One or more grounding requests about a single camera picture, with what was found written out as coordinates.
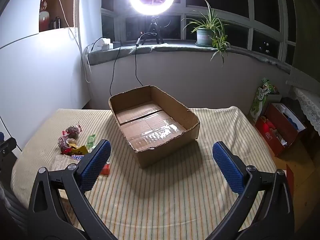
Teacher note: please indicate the wooden wall shelf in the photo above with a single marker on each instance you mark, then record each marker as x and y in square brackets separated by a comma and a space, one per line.
[67, 5]

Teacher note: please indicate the yellow red snack packet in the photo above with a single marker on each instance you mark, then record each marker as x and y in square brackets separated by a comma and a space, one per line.
[81, 151]

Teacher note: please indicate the striped cream blanket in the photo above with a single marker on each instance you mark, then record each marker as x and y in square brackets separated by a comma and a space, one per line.
[162, 192]

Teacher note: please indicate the dark bottle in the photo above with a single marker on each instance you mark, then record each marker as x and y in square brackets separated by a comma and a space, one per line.
[57, 22]

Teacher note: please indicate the dark red round packet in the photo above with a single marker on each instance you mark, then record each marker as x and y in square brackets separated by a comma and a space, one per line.
[62, 142]

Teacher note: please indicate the potted spider plant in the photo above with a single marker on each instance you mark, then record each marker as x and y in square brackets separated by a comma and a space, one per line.
[205, 36]

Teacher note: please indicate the black tripod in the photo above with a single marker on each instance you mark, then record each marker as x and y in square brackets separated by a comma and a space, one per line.
[152, 26]

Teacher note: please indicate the green paper bag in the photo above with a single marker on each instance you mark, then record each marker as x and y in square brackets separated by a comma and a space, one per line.
[257, 105]

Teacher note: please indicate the small red snack packet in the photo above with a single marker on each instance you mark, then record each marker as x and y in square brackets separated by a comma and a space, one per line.
[105, 170]

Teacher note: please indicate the red cardboard box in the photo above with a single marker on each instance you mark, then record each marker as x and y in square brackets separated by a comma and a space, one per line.
[271, 136]

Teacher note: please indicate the small black box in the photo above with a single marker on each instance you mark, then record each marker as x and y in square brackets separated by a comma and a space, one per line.
[116, 44]

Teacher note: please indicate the white power adapter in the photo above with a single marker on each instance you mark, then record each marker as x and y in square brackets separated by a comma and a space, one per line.
[103, 44]

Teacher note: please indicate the white window frame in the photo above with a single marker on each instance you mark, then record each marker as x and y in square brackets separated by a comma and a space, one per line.
[237, 12]

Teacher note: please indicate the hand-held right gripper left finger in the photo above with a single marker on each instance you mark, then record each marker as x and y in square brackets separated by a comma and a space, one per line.
[96, 166]

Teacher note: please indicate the green snack packet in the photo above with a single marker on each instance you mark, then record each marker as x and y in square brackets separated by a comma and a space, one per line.
[91, 140]

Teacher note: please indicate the brown chocolate bar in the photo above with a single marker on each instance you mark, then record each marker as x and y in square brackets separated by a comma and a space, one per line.
[77, 157]

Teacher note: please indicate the red-ended dark candy packet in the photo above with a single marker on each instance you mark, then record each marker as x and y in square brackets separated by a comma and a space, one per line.
[73, 130]

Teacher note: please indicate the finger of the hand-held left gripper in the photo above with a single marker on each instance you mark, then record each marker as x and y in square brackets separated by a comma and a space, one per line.
[8, 144]

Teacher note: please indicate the round brown cake packet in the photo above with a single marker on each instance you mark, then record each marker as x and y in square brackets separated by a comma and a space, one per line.
[72, 142]

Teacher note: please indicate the white lace cloth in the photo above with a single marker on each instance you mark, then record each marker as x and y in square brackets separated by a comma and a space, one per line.
[308, 100]

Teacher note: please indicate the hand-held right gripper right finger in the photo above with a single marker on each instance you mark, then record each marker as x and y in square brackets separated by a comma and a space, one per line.
[228, 167]

